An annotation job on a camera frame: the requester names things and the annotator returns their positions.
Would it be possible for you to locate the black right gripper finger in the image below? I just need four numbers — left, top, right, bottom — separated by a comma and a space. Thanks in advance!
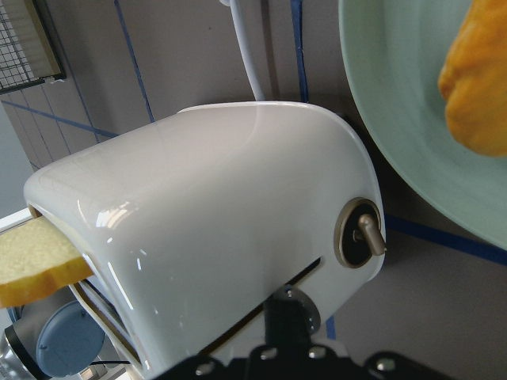
263, 285, 321, 352

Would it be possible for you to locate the white two-slot toaster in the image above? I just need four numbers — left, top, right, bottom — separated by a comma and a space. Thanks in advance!
24, 101, 383, 379

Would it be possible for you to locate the toast slice in toaster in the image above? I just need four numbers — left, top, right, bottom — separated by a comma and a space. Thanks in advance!
1, 216, 93, 308

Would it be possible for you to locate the light green plate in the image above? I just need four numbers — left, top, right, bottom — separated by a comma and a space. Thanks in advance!
338, 1, 506, 248

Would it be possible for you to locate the golden bread roll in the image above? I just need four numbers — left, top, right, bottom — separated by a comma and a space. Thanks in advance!
438, 1, 506, 157

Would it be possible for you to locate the wooden box with grid cloth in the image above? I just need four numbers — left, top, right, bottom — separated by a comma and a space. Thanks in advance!
1, 1, 66, 94

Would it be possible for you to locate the white toaster power cable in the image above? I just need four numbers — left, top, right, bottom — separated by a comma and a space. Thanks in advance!
219, 0, 268, 103

